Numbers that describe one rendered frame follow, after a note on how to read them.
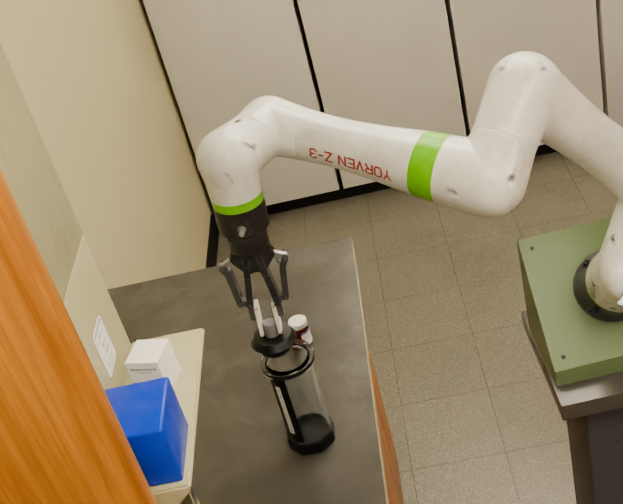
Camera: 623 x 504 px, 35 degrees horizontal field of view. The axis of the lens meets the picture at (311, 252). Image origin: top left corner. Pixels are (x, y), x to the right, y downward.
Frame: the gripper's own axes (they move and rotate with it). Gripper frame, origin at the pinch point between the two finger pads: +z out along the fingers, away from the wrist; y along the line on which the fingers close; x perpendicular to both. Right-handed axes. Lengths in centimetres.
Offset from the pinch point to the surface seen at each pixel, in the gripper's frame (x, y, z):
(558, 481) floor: 59, 65, 122
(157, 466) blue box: -65, -8, -27
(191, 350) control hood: -38.7, -6.3, -24.2
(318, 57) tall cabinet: 247, 12, 47
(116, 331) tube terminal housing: -37.1, -16.5, -28.7
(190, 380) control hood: -45, -6, -24
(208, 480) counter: -7.4, -19.2, 33.0
